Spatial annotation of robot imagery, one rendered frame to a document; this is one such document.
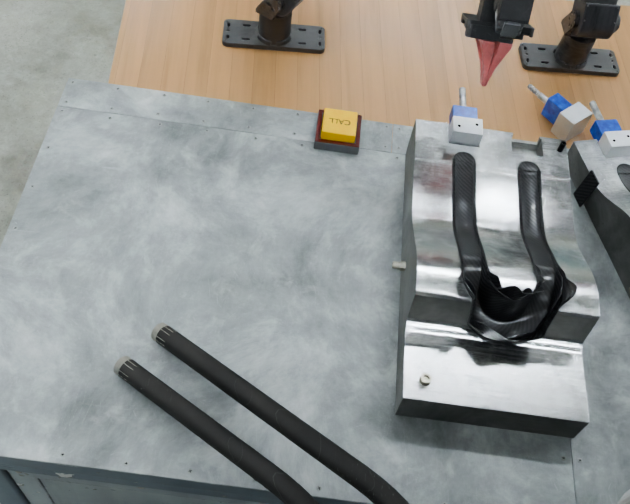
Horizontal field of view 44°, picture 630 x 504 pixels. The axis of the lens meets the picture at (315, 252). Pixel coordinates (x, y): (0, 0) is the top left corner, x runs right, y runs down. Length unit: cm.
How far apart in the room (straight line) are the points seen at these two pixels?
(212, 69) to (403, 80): 37
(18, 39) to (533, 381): 217
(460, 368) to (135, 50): 86
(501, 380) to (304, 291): 33
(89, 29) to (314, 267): 179
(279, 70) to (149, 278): 52
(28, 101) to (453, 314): 182
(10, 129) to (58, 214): 128
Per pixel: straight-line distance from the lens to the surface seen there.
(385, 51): 159
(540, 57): 167
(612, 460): 121
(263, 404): 103
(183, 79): 149
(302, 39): 157
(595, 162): 144
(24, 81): 270
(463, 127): 131
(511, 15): 114
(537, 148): 140
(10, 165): 247
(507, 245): 120
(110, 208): 130
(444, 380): 110
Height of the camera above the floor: 182
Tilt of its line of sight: 55 degrees down
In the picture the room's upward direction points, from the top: 10 degrees clockwise
